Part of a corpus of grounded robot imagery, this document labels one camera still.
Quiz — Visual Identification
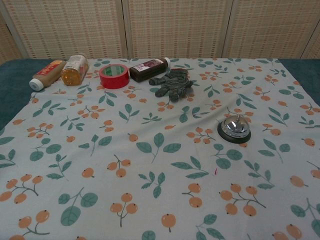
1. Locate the silver desk bell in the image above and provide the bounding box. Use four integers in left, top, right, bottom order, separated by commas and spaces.
216, 116, 252, 144

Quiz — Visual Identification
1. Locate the grey striped knit glove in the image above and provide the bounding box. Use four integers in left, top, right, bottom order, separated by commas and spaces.
148, 67, 194, 102

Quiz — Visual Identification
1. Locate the floral fruit print tablecloth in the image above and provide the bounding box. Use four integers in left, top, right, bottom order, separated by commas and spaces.
0, 57, 320, 240

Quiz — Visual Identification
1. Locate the dark brown drink bottle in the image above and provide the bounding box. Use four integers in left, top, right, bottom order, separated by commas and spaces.
129, 57, 171, 83

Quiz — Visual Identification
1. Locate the red tape roll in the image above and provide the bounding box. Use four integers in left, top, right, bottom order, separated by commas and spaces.
99, 63, 130, 89

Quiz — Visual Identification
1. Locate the woven bamboo folding screen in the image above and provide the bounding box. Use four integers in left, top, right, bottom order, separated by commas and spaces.
0, 0, 320, 62

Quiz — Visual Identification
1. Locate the orange clear plastic bottle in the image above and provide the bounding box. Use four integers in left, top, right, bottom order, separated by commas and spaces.
60, 55, 89, 87

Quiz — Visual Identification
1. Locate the brown bottle white cap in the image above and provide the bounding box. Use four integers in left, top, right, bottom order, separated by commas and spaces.
28, 59, 66, 92

